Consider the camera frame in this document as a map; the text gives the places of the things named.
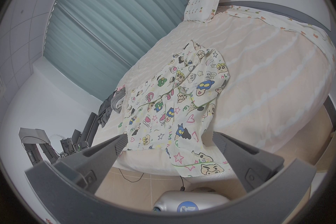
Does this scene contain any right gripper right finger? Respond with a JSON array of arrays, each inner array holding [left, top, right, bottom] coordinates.
[[213, 132, 285, 193]]

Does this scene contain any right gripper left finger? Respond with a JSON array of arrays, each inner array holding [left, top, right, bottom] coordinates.
[[52, 134, 129, 194]]

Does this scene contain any white printed pyjama top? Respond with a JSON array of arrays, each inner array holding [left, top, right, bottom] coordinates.
[[117, 39, 232, 178]]

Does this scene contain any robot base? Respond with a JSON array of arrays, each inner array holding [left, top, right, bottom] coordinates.
[[152, 190, 232, 214]]

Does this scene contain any black padded chair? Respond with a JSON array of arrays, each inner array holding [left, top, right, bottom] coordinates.
[[83, 112, 102, 145]]

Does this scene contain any dark grey garment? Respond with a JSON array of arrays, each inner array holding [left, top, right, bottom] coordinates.
[[97, 92, 119, 128]]

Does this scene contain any grey knitted top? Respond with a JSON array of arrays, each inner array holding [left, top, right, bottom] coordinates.
[[110, 92, 127, 114]]

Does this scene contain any bed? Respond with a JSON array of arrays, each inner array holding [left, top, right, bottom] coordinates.
[[113, 0, 336, 182]]

